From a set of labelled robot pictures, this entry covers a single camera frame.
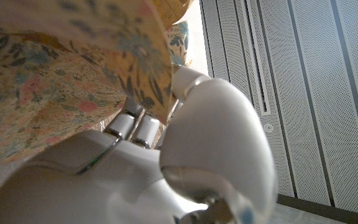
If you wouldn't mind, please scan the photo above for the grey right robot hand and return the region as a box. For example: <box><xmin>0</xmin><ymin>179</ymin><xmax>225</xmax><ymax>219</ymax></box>
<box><xmin>0</xmin><ymin>64</ymin><xmax>276</xmax><ymax>224</ymax></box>

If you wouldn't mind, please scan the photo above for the floral patterned cloth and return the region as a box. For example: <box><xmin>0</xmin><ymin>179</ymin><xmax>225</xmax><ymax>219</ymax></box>
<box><xmin>0</xmin><ymin>0</ymin><xmax>195</xmax><ymax>166</ymax></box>

